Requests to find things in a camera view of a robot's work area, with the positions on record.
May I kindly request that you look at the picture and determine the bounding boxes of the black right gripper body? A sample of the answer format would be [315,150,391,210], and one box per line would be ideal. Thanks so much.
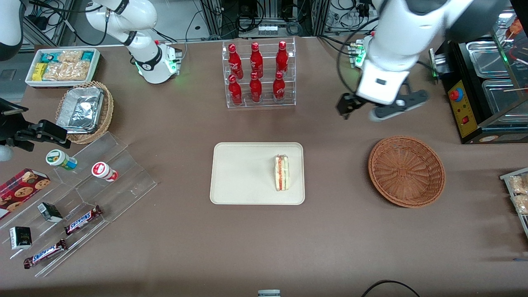
[0,98,30,141]

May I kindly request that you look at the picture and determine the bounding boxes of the triangular sandwich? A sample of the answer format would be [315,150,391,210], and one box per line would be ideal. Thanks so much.
[274,154,290,192]

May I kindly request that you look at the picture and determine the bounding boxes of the light wicker basket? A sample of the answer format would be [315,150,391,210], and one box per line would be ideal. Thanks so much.
[56,81,114,144]

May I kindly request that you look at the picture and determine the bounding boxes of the round brown wicker basket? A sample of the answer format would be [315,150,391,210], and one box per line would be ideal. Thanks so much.
[368,136,446,208]

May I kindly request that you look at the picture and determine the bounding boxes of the cream rectangular plastic tray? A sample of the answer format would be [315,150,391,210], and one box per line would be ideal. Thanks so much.
[210,142,305,205]

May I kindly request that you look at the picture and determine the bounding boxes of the grey tray with snacks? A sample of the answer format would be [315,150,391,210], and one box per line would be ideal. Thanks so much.
[500,167,528,240]

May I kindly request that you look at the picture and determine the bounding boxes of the yogurt cup with green lid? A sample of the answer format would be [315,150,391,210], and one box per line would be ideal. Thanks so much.
[45,149,78,171]

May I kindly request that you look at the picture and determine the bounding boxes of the silver foil container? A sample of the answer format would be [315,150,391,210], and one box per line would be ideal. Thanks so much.
[56,86,104,134]

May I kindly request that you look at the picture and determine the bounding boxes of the white rectangular snack bin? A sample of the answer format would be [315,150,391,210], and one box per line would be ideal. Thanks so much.
[25,48,101,88]

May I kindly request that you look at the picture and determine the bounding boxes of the red plaid cookie box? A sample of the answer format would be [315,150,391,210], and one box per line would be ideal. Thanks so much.
[0,168,51,220]

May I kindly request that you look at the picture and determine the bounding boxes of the clear cracker snack bag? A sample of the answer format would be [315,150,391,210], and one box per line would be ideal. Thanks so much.
[42,50,91,81]

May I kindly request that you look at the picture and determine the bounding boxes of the yogurt cup with red lid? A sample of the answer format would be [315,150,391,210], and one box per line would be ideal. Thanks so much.
[92,162,119,182]

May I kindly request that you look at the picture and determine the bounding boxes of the red cola bottle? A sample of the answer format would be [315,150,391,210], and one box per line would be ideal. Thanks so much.
[229,75,243,106]
[250,42,264,77]
[276,41,289,75]
[250,73,263,103]
[273,71,286,102]
[228,44,242,79]

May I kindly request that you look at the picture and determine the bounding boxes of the clear acrylic bottle rack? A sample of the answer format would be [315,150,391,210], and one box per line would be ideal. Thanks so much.
[222,37,297,108]

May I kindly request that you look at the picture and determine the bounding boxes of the clear acrylic stepped display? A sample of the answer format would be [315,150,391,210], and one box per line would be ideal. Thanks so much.
[0,131,158,278]

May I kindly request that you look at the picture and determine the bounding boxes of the small black white carton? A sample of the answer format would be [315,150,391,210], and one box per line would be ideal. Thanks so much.
[9,226,33,250]

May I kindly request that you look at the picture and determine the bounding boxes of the brown Snickers bar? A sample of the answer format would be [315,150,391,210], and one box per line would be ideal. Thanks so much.
[23,239,68,269]
[64,205,103,236]

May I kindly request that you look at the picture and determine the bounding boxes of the black food warmer machine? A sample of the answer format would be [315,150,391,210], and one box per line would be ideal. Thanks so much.
[429,10,528,144]

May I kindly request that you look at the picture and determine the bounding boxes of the clear cracker snack pack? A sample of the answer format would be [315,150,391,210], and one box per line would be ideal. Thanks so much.
[508,174,528,195]
[511,194,528,215]

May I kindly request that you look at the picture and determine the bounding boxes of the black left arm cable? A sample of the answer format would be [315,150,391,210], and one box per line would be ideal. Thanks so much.
[336,30,374,96]

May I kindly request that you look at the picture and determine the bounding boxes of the black floor cable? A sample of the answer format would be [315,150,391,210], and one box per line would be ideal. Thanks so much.
[362,280,421,297]

